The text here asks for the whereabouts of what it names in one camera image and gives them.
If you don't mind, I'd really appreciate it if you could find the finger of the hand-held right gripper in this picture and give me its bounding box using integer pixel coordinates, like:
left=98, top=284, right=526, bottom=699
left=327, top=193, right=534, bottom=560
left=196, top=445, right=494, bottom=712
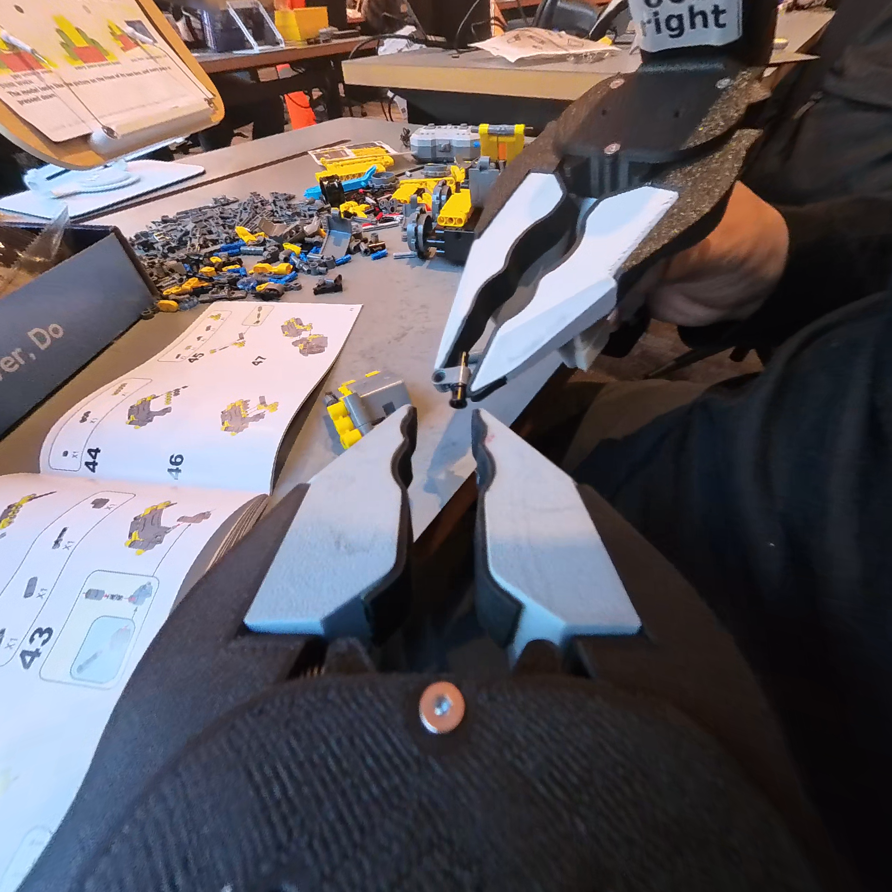
left=432, top=169, right=581, bottom=377
left=468, top=185, right=682, bottom=400

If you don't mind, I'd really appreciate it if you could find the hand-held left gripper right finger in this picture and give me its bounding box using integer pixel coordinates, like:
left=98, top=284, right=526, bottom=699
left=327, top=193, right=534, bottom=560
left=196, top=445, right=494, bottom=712
left=470, top=408, right=643, bottom=650

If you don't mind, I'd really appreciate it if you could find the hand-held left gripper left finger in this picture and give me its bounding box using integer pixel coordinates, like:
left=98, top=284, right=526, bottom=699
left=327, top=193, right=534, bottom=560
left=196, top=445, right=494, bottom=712
left=243, top=406, right=419, bottom=638

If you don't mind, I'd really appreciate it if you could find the grey connector with black pin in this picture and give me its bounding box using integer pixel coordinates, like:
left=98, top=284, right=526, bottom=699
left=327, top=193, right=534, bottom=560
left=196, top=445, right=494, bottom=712
left=431, top=350, right=482, bottom=410

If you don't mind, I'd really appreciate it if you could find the person's right forearm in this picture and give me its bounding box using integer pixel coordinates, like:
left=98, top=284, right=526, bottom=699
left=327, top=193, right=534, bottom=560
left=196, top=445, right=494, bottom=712
left=739, top=0, right=892, bottom=308

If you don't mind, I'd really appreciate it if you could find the person's right hand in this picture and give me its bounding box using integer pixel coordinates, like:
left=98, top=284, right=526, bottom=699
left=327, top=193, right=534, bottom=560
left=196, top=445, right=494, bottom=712
left=623, top=181, right=790, bottom=328

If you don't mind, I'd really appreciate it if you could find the yellow black brick vehicle model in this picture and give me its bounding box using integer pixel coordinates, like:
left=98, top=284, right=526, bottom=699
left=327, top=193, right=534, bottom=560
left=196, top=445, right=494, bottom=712
left=389, top=157, right=513, bottom=266

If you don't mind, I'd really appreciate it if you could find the grey hub block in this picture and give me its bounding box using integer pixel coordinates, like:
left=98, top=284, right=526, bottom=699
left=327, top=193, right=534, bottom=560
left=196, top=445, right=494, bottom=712
left=409, top=124, right=483, bottom=161

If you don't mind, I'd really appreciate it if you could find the white paper sheet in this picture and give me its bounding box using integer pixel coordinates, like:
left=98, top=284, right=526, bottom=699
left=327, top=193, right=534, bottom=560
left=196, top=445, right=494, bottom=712
left=469, top=28, right=623, bottom=66

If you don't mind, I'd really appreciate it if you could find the grey yellow brick subassembly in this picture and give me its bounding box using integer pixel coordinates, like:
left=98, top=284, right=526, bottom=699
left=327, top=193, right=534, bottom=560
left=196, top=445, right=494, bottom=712
left=322, top=369, right=413, bottom=454

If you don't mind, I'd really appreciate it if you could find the yellow blue beam assembly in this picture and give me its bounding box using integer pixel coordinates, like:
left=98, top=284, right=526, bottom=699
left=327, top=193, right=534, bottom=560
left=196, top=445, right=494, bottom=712
left=303, top=143, right=398, bottom=208

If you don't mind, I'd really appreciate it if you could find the grey curved panel piece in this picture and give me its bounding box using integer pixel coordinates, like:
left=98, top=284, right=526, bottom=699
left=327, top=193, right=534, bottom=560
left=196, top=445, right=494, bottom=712
left=322, top=211, right=358, bottom=260

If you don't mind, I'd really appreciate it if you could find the white building instruction booklet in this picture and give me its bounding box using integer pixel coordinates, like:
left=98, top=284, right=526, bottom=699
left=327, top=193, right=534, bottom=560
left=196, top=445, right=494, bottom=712
left=0, top=301, right=363, bottom=892

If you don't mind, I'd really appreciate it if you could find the person's dark top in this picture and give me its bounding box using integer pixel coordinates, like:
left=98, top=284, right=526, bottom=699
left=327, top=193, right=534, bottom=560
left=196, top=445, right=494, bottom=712
left=568, top=293, right=892, bottom=892

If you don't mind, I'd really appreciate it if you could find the orange cone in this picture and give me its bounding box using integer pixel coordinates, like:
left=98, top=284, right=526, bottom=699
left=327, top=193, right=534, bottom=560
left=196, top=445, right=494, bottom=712
left=281, top=61, right=316, bottom=132

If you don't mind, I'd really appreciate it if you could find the yellow block container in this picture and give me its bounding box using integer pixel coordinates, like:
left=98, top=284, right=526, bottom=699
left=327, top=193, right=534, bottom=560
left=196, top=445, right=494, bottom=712
left=273, top=6, right=331, bottom=44

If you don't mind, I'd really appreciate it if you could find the pile of loose building bricks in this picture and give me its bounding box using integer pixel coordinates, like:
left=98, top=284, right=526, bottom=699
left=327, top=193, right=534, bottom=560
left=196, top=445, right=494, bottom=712
left=129, top=190, right=353, bottom=315

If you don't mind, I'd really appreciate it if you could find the dark grey cardboard box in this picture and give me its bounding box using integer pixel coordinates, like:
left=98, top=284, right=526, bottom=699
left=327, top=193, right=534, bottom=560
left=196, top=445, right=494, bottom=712
left=0, top=226, right=160, bottom=440

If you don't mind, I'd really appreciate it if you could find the clear plastic bag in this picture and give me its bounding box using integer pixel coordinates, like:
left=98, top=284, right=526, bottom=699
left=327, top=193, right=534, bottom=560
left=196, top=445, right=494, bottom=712
left=0, top=205, right=74, bottom=297

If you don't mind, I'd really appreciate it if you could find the instruction sheet display stand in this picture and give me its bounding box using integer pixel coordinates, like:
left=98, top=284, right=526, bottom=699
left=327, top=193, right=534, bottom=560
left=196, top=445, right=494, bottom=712
left=0, top=0, right=227, bottom=218

